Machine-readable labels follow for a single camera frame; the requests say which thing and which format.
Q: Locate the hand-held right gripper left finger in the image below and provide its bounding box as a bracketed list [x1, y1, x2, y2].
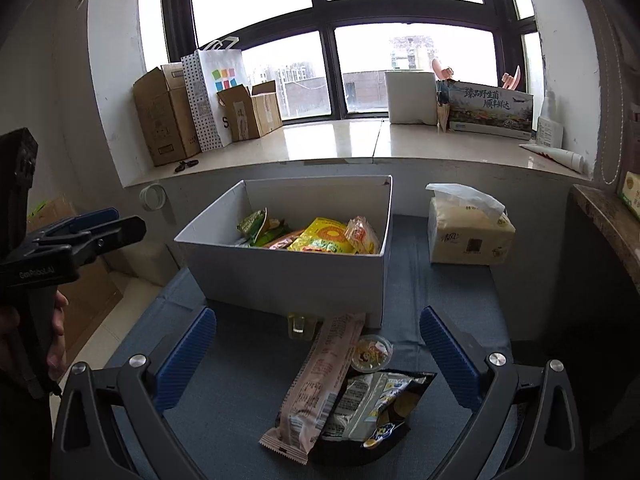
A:
[50, 306, 218, 480]

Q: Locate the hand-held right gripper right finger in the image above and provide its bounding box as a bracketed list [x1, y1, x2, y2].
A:
[419, 305, 586, 480]

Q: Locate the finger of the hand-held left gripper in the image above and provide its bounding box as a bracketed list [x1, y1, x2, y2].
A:
[36, 208, 122, 242]
[50, 216, 148, 266]

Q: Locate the small jelly cup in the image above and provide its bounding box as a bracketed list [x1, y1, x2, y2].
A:
[350, 335, 394, 373]

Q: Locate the black snack packet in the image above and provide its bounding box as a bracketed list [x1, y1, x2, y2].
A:
[310, 369, 438, 466]

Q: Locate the white box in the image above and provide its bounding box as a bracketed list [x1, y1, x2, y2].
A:
[174, 175, 393, 328]

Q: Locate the long pinkish-brown snack bar packet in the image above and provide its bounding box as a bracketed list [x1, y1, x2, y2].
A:
[258, 312, 367, 465]

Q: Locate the yellow-green crinkled snack packet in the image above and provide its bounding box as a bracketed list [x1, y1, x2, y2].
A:
[255, 216, 292, 247]

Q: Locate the orange snack packet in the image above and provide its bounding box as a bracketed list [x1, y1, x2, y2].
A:
[262, 229, 306, 251]

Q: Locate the yellow snack packet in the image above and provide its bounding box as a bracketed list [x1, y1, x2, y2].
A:
[287, 217, 358, 256]

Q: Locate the person's left hand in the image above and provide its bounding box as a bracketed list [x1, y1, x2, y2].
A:
[45, 290, 69, 380]

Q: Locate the white tape roll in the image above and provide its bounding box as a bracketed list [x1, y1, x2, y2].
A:
[139, 183, 165, 211]

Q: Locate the flat cardboard sheet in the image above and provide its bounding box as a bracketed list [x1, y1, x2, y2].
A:
[27, 195, 125, 361]

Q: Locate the tall cardboard box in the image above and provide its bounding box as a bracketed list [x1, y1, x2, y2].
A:
[132, 62, 202, 167]

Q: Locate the small clear yellow packet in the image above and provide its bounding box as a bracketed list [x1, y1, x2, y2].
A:
[287, 312, 321, 342]

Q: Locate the soft tissue pack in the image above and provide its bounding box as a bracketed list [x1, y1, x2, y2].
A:
[426, 182, 516, 266]

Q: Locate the white dotted paper bag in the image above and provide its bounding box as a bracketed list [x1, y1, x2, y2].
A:
[181, 36, 248, 152]

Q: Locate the small open cardboard box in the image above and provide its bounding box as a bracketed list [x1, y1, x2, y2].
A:
[216, 80, 283, 142]

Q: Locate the granite side counter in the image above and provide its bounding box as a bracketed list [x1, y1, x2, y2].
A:
[570, 184, 640, 281]

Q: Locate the marble window sill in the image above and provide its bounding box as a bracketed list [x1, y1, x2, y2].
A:
[122, 119, 596, 188]

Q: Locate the white tube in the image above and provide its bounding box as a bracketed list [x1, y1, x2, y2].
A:
[520, 142, 585, 171]

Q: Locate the yellow-green tissue box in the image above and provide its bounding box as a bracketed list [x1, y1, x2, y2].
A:
[616, 171, 640, 221]

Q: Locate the white bottle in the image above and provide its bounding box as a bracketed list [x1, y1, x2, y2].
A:
[536, 91, 563, 148]

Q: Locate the long printed carton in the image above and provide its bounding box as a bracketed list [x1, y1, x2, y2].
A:
[440, 81, 535, 141]

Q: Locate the white foam block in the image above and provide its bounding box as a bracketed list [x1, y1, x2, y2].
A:
[384, 71, 438, 125]

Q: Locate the dark-framed window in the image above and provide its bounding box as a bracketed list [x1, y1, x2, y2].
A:
[160, 0, 543, 121]

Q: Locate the grey stitched curtain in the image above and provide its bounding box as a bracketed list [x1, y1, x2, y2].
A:
[575, 0, 632, 186]

